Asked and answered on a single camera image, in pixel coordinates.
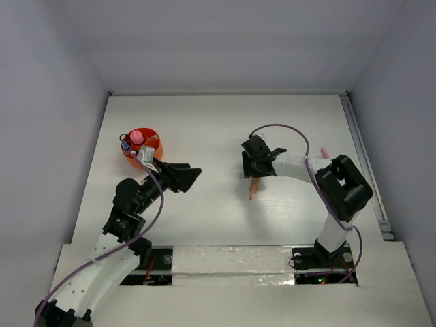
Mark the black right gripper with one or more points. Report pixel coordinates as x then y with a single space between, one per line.
247 169

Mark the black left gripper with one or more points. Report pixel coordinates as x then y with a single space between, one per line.
184 174

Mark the orange highlighter pen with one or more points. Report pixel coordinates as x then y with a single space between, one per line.
253 189

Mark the pink cap crayon bottle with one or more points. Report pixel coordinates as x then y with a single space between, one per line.
136 137

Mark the clear glue bottle blue cap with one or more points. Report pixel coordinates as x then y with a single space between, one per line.
125 146

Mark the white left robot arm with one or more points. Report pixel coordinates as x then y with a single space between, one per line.
119 250

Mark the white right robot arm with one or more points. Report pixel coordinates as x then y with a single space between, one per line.
338 181

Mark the orange round desk organizer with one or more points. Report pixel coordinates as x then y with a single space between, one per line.
147 133

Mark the pink highlighter pen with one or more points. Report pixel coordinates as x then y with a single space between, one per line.
324 154

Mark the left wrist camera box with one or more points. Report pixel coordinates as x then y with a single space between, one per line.
144 157

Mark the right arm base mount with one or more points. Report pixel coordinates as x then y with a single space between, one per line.
312 268

